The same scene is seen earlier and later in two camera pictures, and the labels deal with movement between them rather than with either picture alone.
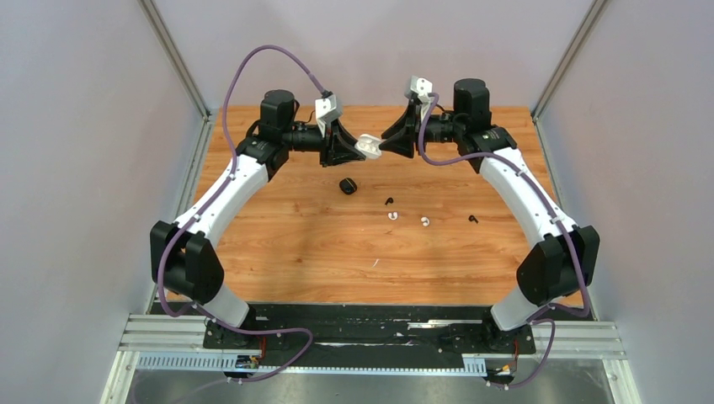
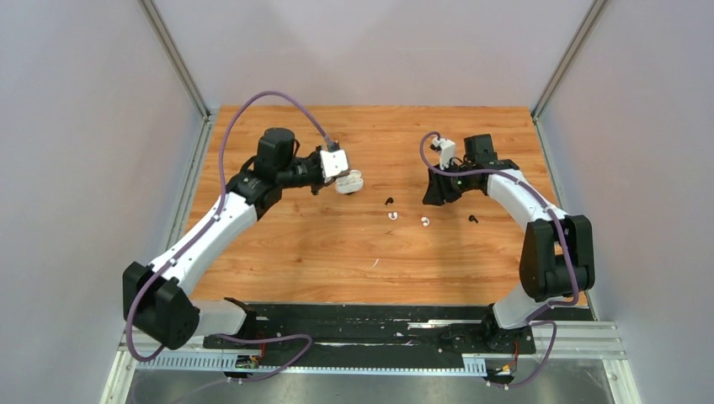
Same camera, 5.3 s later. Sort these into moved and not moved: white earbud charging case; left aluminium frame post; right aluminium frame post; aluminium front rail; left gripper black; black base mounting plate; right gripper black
Moved: white earbud charging case; left gripper black; right gripper black
Not moved: aluminium front rail; left aluminium frame post; right aluminium frame post; black base mounting plate
